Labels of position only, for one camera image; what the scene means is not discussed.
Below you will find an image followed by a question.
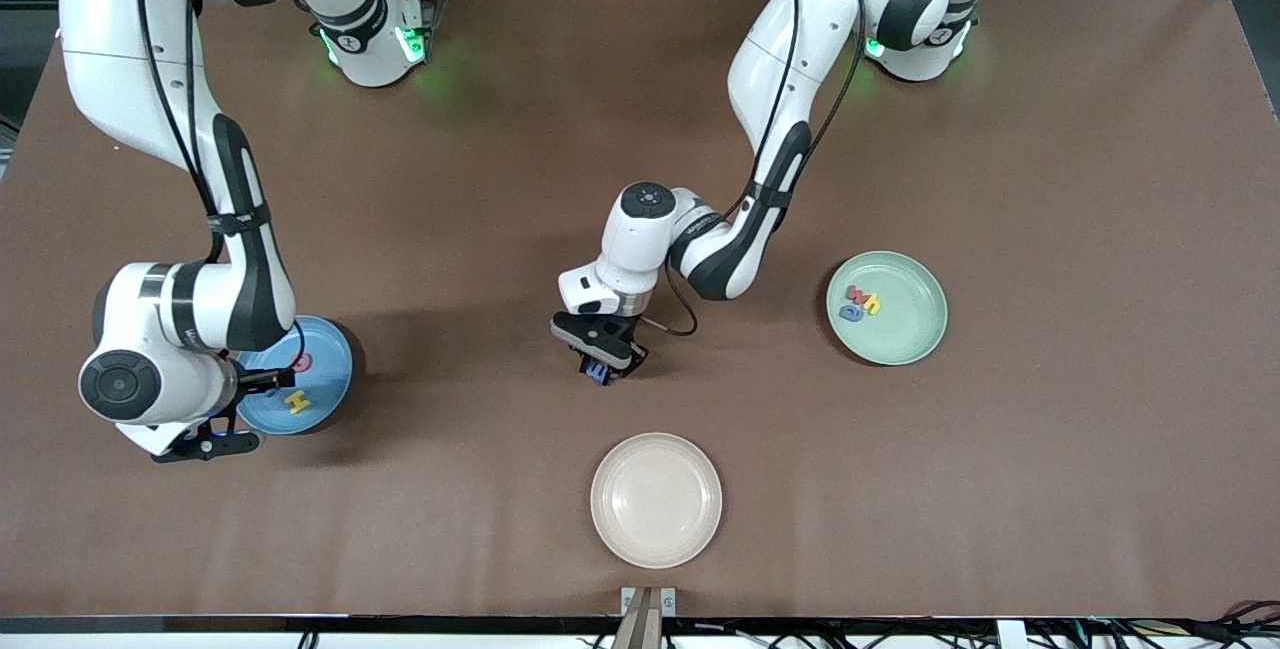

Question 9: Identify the beige plate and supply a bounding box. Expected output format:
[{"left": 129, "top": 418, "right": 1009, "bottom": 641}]
[{"left": 590, "top": 432, "right": 723, "bottom": 570}]

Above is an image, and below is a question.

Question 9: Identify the blue plate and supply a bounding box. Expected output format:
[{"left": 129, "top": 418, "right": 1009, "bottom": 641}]
[{"left": 235, "top": 315, "right": 354, "bottom": 435}]

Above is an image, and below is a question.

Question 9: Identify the green plate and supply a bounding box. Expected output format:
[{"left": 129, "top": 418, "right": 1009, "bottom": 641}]
[{"left": 826, "top": 250, "right": 949, "bottom": 367}]

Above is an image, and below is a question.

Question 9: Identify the brown table cover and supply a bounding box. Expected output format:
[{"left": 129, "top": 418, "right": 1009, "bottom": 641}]
[{"left": 0, "top": 0, "right": 1280, "bottom": 620}]

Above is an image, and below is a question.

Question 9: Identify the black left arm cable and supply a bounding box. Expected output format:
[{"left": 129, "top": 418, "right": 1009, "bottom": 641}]
[{"left": 640, "top": 0, "right": 866, "bottom": 338}]

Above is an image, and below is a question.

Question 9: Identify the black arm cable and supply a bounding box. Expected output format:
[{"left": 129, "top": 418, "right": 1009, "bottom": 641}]
[
  {"left": 135, "top": 0, "right": 309, "bottom": 370},
  {"left": 640, "top": 0, "right": 866, "bottom": 338}
]

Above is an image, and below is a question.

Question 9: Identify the metal bracket with post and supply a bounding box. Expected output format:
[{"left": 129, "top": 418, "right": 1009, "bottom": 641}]
[{"left": 612, "top": 586, "right": 677, "bottom": 649}]

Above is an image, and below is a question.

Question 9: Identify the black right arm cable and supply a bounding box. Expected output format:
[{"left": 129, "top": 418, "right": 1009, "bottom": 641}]
[{"left": 135, "top": 0, "right": 309, "bottom": 370}]

